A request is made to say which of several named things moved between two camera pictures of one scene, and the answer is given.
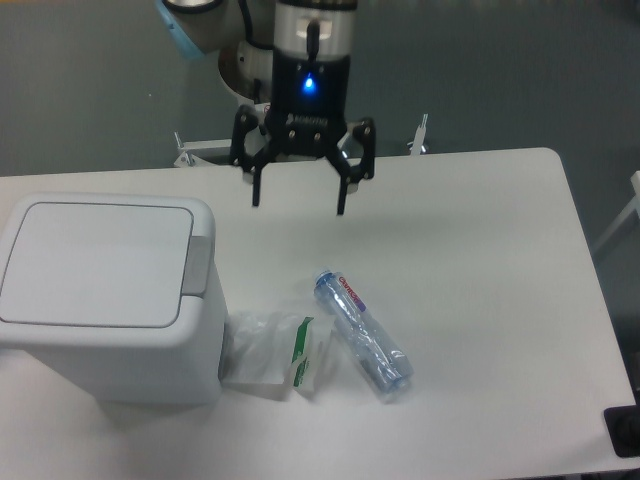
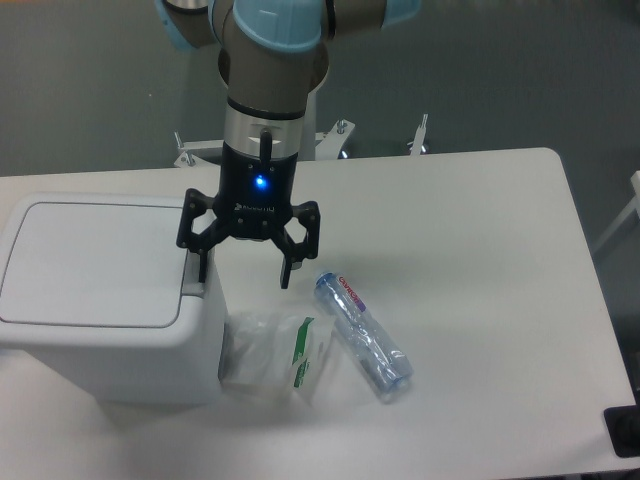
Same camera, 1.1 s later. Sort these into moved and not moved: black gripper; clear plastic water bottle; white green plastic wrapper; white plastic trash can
Moved: black gripper
Not moved: white plastic trash can; clear plastic water bottle; white green plastic wrapper
